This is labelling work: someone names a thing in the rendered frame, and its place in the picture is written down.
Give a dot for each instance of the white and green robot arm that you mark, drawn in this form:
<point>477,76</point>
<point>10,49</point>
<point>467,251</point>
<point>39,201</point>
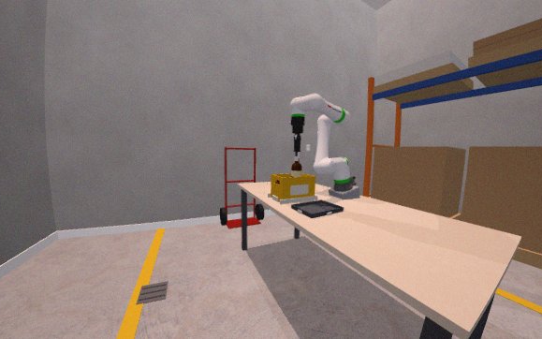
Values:
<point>333,116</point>

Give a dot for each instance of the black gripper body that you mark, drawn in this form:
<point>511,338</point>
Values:
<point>297,129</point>

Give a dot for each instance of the yellow divided crate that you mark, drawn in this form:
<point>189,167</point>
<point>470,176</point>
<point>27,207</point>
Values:
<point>292,187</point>

